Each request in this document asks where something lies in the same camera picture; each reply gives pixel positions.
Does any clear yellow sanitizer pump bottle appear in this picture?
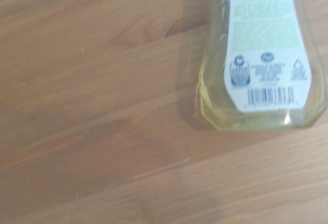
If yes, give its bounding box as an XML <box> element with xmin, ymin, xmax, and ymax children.
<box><xmin>197</xmin><ymin>0</ymin><xmax>327</xmax><ymax>132</ymax></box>

